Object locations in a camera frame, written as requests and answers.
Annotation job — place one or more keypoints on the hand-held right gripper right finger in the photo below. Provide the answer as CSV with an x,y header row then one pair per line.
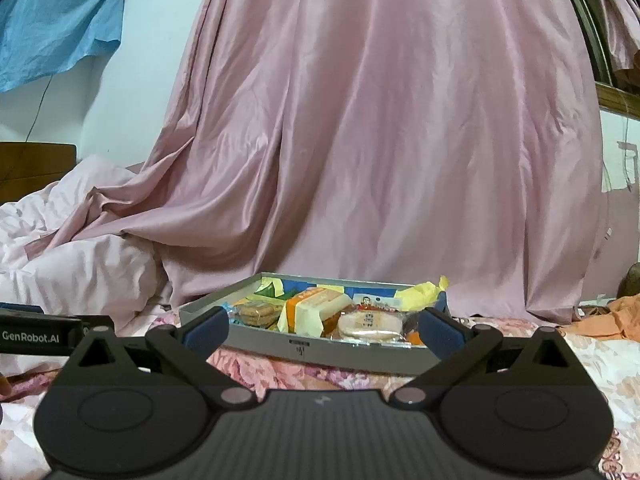
x,y
440,332

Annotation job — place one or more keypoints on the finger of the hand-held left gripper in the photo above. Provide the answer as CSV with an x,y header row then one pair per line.
x,y
97,324
20,307

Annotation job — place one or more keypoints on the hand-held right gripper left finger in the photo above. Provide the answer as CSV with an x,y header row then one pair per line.
x,y
207,332

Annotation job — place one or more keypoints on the clear pastry packet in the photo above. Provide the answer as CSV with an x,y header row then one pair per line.
x,y
370,325

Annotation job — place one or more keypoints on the grey cardboard box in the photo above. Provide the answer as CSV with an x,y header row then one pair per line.
x,y
310,352

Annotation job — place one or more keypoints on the orange yellow wafer packet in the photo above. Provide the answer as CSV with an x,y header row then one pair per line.
x,y
312,310

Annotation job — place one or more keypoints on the colourful shallow box tray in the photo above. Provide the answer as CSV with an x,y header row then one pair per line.
x,y
420,294

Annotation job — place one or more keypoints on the brown cookie packet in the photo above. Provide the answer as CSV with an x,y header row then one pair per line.
x,y
257,315

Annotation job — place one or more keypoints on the pale pink duvet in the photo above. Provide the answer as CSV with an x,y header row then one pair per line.
x,y
75,260

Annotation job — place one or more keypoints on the white figure print packet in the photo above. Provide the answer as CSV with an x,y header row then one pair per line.
x,y
377,302

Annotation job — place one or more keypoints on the wooden headboard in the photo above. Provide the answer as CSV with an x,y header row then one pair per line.
x,y
35,170

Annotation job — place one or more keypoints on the floral bed sheet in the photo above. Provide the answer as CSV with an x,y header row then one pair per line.
x,y
605,360

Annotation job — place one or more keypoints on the orange cloth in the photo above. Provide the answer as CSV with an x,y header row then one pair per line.
x,y
615,317

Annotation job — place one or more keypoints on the pink satin curtain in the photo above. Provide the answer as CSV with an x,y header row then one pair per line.
x,y
390,125

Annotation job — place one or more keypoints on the blue cloth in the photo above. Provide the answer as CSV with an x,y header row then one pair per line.
x,y
55,25

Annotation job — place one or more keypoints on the wooden frame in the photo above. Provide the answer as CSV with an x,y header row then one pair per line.
x,y
617,100

